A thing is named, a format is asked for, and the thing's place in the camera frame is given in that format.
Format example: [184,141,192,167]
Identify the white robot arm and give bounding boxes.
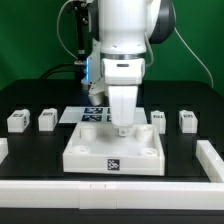
[87,0,176,136]

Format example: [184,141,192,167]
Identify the white right fence wall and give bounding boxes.
[196,140,224,183]

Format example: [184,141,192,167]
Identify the white left fence block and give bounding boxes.
[0,138,8,164]

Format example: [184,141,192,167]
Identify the white front fence wall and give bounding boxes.
[0,180,224,210]

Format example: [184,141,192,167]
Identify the white fence wall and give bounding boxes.
[0,180,224,210]
[196,140,224,183]

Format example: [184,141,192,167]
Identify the white square tabletop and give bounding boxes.
[63,122,165,176]

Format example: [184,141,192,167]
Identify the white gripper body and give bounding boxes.
[102,58,145,127]

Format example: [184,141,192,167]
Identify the black cable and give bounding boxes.
[39,63,84,80]

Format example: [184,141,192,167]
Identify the white tag sheet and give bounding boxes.
[59,106,147,124]

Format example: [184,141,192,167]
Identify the grey cable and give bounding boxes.
[56,0,83,61]

